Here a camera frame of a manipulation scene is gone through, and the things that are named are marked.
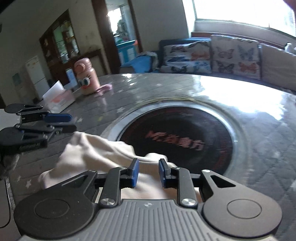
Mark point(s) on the window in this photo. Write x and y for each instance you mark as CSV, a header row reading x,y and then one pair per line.
x,y
231,11

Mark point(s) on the plain cream cushion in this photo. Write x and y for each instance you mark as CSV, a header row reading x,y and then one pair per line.
x,y
279,67

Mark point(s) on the dark wooden cabinet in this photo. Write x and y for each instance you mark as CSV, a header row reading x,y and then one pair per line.
x,y
48,46

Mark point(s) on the turquoise table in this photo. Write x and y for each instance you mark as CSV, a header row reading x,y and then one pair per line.
x,y
126,52

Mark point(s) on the white refrigerator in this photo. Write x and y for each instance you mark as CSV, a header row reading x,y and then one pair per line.
x,y
37,74

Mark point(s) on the square butterfly print cushion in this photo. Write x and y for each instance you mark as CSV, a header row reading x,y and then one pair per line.
x,y
235,56

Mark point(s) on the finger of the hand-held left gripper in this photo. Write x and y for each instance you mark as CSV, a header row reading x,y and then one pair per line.
x,y
57,118
64,128

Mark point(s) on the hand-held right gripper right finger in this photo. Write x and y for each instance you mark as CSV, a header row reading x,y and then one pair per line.
x,y
162,173

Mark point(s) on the wide butterfly print cushion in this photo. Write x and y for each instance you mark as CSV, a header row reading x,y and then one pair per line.
x,y
185,58

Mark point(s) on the pink white tissue box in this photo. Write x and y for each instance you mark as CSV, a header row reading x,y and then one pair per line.
x,y
60,99

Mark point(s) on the pink cartoon face bottle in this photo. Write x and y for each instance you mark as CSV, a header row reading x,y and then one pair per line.
x,y
89,74

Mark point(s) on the dark wooden door frame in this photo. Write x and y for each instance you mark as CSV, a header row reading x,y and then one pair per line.
x,y
101,34

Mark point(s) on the grey patterned cloth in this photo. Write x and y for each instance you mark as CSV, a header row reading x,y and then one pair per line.
x,y
150,59

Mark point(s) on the cream garment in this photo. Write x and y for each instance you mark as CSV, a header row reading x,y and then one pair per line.
x,y
92,150

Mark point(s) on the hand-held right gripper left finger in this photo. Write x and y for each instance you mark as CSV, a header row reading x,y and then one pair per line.
x,y
133,172

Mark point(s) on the black round induction cooker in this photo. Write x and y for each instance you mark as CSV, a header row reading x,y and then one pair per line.
x,y
185,125

